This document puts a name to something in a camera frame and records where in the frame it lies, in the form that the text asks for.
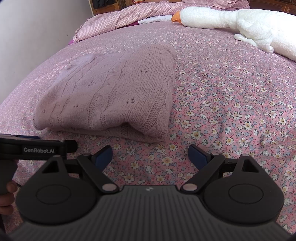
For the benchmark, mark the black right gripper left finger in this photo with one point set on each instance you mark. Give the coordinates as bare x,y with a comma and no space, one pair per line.
83,174

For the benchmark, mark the dark wooden cabinet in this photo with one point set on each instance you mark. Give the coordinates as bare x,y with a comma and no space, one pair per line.
287,6

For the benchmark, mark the pink knitted sweater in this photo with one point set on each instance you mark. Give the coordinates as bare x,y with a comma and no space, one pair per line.
127,95

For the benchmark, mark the pink floral bed sheet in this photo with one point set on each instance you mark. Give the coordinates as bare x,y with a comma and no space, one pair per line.
229,98

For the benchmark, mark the person's left hand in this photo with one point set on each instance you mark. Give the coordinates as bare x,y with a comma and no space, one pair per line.
7,200

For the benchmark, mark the pink checked duvet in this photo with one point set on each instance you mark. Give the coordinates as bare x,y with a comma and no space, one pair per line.
106,22

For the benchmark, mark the white plush goose toy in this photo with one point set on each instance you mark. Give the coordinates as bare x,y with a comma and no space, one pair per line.
266,30

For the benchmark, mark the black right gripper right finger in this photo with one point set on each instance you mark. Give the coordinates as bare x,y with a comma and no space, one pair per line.
216,173

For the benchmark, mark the white and magenta cloth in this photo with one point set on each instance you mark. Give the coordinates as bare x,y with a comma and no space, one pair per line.
152,20

